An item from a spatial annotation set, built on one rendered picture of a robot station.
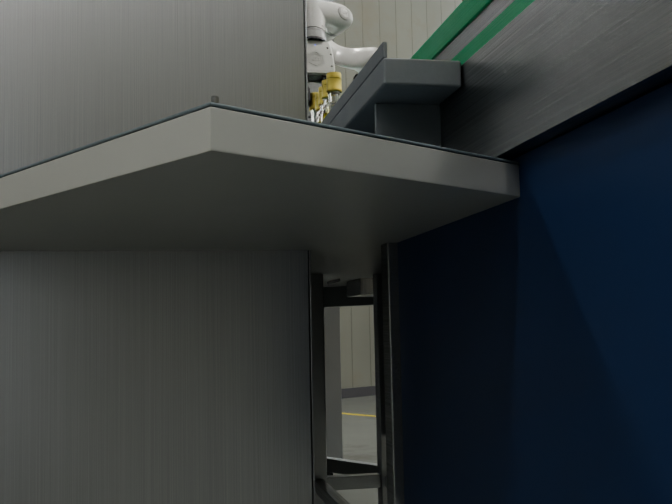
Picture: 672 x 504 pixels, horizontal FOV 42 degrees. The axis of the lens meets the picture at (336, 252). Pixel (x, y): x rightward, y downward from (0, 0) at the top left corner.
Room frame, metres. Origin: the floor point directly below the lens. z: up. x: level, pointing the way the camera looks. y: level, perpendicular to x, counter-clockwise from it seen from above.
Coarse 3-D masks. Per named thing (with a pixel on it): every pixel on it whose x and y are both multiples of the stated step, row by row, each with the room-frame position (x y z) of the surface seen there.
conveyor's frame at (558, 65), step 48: (576, 0) 0.67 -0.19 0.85; (624, 0) 0.60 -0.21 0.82; (480, 48) 0.88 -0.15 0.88; (528, 48) 0.76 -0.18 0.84; (576, 48) 0.68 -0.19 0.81; (624, 48) 0.61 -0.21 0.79; (480, 96) 0.88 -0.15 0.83; (528, 96) 0.77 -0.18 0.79; (576, 96) 0.68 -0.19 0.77; (624, 96) 0.63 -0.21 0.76; (480, 144) 0.89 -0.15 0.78; (528, 144) 0.79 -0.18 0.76
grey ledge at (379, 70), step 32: (384, 64) 0.91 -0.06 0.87; (416, 64) 0.92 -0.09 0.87; (448, 64) 0.93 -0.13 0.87; (352, 96) 1.07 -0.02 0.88; (384, 96) 0.96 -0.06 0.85; (416, 96) 0.97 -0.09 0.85; (448, 96) 0.97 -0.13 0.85; (352, 128) 1.12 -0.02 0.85; (384, 128) 0.99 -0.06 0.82; (416, 128) 1.00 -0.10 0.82
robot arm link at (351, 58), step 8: (328, 40) 2.28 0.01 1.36; (336, 48) 2.34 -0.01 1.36; (344, 48) 2.36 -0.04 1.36; (352, 48) 2.36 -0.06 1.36; (360, 48) 2.35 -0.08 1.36; (368, 48) 2.33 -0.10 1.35; (376, 48) 2.31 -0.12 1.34; (336, 56) 2.33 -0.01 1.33; (344, 56) 2.33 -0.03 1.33; (352, 56) 2.33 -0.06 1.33; (360, 56) 2.32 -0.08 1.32; (368, 56) 2.30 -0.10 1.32; (336, 64) 2.33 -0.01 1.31; (344, 64) 2.32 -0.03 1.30; (352, 64) 2.31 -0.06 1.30; (360, 64) 2.30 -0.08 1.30
